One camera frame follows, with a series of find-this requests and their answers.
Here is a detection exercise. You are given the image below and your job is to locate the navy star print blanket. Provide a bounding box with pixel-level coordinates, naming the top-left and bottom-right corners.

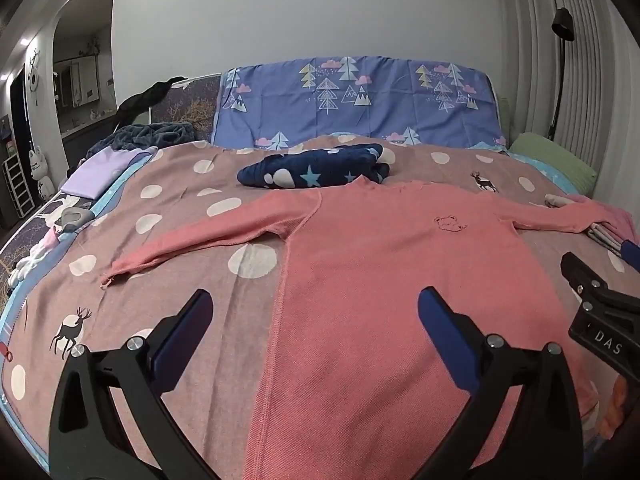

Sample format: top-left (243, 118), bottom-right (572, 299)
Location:
top-left (236, 143), bottom-right (392, 191)

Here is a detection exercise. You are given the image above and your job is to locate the white deer wall ornament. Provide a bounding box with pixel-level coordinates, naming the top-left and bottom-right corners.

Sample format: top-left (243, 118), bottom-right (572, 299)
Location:
top-left (26, 49), bottom-right (42, 107)

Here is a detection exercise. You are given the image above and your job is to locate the green pillow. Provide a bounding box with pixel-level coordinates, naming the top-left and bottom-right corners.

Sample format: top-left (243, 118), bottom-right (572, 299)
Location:
top-left (509, 132), bottom-right (598, 196)

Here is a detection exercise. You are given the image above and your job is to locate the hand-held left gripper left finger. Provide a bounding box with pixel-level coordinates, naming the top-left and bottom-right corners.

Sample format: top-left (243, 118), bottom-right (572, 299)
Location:
top-left (47, 289), bottom-right (221, 480)

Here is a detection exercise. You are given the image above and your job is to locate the dark grey fleece blanket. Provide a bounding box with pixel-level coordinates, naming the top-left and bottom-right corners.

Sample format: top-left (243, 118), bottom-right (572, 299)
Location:
top-left (82, 121), bottom-right (196, 161)

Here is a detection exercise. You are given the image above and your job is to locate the white cat figurine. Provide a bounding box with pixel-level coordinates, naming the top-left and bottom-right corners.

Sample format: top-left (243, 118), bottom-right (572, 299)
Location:
top-left (29, 146), bottom-right (56, 200)

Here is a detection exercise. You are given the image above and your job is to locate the white pleated curtain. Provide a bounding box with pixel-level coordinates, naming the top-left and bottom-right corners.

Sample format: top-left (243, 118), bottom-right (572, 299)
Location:
top-left (500, 0), bottom-right (640, 231)

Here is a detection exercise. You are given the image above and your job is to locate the light blue quilt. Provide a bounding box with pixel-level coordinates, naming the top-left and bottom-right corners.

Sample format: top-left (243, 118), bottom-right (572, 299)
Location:
top-left (0, 140), bottom-right (591, 461)

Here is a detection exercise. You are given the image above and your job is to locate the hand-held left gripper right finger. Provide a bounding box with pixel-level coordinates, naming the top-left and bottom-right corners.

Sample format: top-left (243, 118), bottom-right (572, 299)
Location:
top-left (410, 287), bottom-right (585, 480)

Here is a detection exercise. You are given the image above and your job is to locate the pink polka dot blanket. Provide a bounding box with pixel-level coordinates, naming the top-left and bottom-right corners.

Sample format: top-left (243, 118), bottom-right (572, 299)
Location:
top-left (0, 135), bottom-right (631, 461)

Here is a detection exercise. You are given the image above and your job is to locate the black floor lamp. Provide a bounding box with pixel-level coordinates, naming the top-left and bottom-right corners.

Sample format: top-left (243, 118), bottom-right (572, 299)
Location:
top-left (547, 7), bottom-right (576, 142)

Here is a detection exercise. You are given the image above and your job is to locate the black garment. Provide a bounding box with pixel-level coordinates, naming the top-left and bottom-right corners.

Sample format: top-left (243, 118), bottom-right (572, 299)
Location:
top-left (116, 76), bottom-right (191, 126)

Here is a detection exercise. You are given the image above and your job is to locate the white wall cabinet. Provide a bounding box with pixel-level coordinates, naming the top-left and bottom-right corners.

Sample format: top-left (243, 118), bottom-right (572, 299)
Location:
top-left (54, 56), bottom-right (100, 110)

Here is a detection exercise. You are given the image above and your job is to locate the folded mauve pink garment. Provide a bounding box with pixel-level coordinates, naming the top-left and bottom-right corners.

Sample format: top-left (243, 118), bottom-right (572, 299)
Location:
top-left (570, 195), bottom-right (638, 241)

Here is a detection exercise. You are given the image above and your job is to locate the blue tree print sheet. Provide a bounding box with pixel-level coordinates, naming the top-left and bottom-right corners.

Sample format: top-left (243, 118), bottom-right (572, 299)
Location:
top-left (212, 55), bottom-right (503, 153)

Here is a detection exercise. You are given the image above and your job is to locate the white shelf rack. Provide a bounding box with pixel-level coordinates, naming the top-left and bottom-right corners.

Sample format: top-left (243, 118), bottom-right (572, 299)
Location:
top-left (2, 152), bottom-right (36, 218)

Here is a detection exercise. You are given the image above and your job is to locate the folded beige garment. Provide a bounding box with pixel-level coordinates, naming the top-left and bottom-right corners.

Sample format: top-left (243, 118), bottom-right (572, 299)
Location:
top-left (544, 193), bottom-right (628, 256)

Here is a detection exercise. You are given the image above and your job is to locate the purple folded cloth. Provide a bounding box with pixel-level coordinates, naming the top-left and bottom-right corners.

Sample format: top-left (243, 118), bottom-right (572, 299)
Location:
top-left (65, 147), bottom-right (158, 200)

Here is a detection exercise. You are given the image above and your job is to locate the pink long-sleeve shirt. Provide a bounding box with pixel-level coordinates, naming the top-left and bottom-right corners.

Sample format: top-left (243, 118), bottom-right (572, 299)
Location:
top-left (100, 175), bottom-right (636, 480)

